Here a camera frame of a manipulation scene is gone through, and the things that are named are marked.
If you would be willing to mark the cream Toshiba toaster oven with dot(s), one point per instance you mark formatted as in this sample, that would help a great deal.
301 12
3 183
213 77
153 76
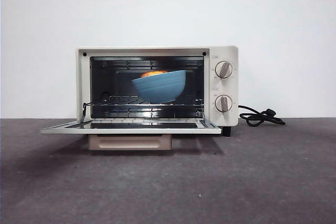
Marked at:
225 87

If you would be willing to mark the blue ribbed bowl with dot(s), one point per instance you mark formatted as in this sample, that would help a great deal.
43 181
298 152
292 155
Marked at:
160 87

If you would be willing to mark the oven timer knob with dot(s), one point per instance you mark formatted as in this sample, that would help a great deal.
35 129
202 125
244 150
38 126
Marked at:
223 103

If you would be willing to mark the red yellow apple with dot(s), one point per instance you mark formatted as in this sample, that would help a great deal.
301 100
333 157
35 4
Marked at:
153 74

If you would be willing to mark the oven temperature knob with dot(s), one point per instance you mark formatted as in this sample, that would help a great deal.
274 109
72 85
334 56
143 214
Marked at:
224 69

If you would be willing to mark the oven door with glass window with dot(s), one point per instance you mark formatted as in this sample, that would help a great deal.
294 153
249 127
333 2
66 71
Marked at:
131 141

